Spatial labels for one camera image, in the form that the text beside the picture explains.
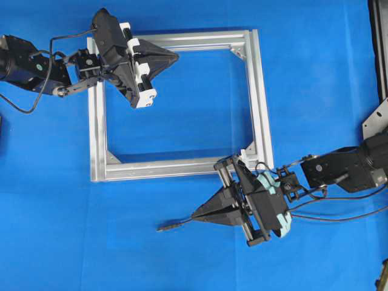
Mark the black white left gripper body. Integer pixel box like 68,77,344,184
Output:
104,22,158,109

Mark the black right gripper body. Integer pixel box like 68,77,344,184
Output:
213,155,273,246

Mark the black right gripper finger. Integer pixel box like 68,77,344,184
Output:
193,210,247,226
190,186,243,219

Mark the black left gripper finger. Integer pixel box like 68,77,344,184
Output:
139,55,179,81
139,39,179,58

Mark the thin black wire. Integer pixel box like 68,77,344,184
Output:
156,193,388,232

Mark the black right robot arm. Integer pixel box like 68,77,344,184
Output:
190,130,387,246

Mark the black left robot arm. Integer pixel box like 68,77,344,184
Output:
1,22,179,109

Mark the dark object bottom right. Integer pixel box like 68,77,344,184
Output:
375,258,388,291

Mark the black metal stand right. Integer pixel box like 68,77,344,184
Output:
362,0,387,139

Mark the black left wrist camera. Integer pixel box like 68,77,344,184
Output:
92,8,127,66

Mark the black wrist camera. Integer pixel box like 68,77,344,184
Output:
235,160,293,239
92,8,127,66

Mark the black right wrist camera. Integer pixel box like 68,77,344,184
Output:
235,160,293,239

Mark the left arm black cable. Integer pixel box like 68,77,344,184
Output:
0,27,99,115

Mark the aluminium extrusion square frame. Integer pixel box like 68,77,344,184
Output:
88,29,274,182

